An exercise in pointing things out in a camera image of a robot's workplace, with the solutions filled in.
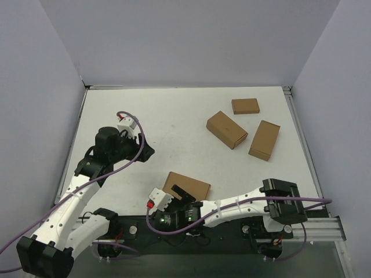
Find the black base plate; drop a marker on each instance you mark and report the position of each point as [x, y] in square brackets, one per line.
[129, 236]

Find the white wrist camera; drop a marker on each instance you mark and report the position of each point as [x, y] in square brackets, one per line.
[126, 124]
[159, 200]

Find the folded box right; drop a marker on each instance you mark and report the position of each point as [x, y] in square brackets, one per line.
[264, 140]

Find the folded box far back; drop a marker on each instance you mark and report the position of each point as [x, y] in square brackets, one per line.
[245, 106]

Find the aluminium frame rail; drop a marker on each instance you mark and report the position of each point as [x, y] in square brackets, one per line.
[325, 230]

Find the folded box middle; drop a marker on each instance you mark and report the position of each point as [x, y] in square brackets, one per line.
[226, 130]

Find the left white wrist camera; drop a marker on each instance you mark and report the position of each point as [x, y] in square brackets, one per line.
[126, 124]

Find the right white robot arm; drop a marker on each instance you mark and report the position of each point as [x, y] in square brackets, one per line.
[277, 202]

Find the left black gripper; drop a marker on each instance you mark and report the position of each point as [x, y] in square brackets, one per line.
[142, 147]

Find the brown paper box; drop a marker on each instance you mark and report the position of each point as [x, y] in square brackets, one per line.
[198, 189]

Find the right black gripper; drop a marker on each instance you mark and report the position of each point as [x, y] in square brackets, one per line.
[179, 203]

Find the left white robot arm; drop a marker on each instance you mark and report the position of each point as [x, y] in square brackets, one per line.
[52, 249]

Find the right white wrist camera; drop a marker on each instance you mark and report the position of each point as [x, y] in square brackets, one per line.
[159, 200]

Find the folded box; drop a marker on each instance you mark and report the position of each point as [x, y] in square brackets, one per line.
[264, 140]
[245, 106]
[226, 130]

